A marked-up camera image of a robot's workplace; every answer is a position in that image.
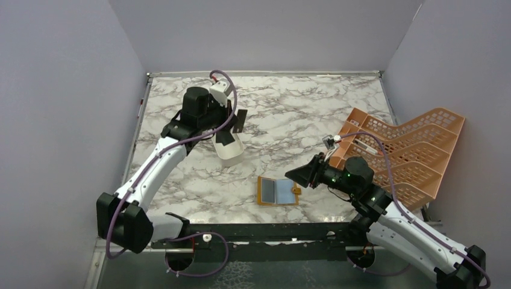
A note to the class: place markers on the white oblong card tray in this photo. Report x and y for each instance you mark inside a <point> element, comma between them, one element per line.
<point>231,154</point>

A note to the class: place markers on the black metal base rail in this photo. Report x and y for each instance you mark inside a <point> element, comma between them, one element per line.
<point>262,242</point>

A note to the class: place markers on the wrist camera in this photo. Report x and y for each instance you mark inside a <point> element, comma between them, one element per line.
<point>221,91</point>
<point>331,142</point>

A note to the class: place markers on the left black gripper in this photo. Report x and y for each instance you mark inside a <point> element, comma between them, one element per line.
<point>226,111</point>

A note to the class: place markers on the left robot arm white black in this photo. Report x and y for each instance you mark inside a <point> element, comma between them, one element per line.
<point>121,216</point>

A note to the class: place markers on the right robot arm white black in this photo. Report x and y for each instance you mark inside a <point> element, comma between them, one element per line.
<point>382,221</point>

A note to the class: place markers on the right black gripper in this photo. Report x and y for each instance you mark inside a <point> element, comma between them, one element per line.
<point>310,173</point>

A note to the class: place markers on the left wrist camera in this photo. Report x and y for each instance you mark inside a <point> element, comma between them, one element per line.
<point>221,91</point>

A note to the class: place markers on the yellow leather card holder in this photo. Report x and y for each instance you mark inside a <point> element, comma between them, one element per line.
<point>287,193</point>

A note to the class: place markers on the orange plastic file rack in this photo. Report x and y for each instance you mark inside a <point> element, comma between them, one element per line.
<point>418,150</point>

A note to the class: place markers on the white marker in rack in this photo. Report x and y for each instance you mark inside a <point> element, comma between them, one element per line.
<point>367,147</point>

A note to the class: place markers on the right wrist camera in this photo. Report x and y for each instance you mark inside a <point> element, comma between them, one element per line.
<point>331,142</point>

